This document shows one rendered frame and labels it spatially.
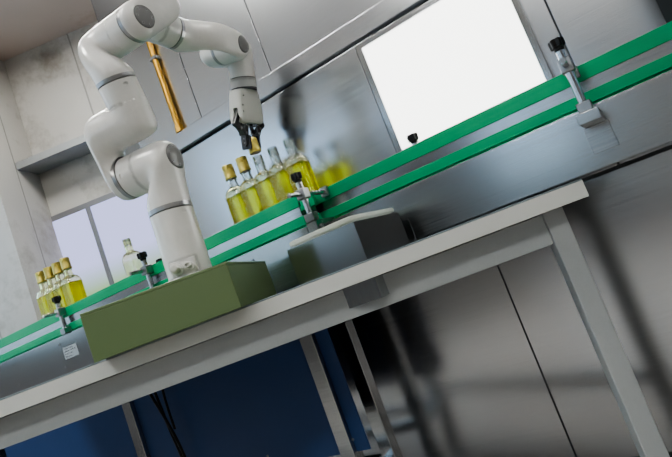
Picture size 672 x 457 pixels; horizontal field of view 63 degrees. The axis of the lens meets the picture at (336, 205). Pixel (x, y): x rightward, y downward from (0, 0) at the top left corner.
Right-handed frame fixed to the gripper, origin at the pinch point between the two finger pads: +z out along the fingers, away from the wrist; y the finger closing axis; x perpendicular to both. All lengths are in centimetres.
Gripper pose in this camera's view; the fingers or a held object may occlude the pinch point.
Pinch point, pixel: (251, 142)
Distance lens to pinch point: 161.7
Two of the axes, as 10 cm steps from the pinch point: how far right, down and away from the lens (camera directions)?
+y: -5.0, 0.8, -8.6
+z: 1.3, 9.9, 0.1
